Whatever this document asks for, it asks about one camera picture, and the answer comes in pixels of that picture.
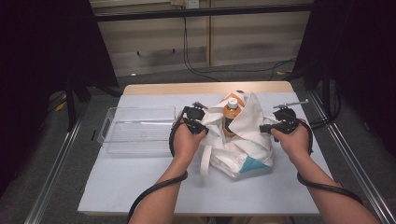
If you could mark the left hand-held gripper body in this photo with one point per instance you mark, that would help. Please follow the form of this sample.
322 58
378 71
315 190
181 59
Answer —
194 113

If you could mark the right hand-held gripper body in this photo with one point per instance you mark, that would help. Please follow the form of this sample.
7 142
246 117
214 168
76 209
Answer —
285 119

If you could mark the white cloth tote bag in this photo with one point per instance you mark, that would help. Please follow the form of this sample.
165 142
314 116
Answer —
246 146

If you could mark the orange drink bottle white cap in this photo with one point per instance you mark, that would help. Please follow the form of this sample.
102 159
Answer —
229 116

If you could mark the clear plastic storage box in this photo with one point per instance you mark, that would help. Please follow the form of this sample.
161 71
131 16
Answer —
140 133

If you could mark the person's left hand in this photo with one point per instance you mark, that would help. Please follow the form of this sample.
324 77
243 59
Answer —
185 143

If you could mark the person's right hand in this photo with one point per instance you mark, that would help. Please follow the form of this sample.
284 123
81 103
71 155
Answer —
294 143

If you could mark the wooden table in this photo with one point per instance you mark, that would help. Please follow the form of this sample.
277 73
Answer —
186 88

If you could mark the black metal stand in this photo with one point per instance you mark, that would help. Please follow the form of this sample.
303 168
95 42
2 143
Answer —
71 102
326 96

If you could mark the black curtain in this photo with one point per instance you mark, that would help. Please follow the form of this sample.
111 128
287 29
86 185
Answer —
46 46
358 62

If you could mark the pale grey table cover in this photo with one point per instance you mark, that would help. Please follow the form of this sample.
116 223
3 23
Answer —
124 186

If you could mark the black horizontal bar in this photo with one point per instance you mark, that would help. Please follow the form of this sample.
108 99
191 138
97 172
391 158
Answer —
202 13

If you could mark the aluminium floor rail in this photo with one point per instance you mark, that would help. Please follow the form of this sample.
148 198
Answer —
53 174
351 161

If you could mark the white wall socket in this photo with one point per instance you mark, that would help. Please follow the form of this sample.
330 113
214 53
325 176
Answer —
192 3

